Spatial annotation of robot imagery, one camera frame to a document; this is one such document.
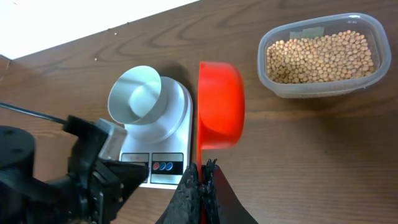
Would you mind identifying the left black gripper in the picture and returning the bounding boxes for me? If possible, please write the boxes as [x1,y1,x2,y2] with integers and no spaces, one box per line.
[62,158,149,223]

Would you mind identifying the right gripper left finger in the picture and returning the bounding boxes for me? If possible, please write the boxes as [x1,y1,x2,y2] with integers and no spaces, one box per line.
[156,163,201,224]

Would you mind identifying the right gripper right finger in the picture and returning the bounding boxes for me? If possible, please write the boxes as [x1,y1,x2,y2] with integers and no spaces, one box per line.
[201,159,258,224]

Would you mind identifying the red plastic scoop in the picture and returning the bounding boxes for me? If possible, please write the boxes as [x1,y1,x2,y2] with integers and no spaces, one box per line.
[195,61,246,224]

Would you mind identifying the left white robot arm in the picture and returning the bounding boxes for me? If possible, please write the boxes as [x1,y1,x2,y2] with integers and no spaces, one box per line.
[1,126,149,223]

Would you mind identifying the white digital kitchen scale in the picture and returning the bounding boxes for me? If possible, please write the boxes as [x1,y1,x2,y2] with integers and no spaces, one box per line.
[119,77,193,190]

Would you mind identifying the grey round bowl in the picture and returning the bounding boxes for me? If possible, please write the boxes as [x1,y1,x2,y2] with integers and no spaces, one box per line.
[108,65,168,125]

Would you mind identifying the clear plastic container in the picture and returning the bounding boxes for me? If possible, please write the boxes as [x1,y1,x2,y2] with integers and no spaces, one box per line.
[257,12,392,98]

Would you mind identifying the soybeans in container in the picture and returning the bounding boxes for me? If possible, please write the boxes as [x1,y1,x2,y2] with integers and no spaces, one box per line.
[266,30,376,84]

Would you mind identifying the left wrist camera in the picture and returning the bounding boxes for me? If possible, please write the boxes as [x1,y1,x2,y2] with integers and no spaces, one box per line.
[63,115,127,175]

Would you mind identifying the left black cable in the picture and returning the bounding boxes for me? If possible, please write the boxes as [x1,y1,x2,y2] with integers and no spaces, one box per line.
[0,101,68,125]

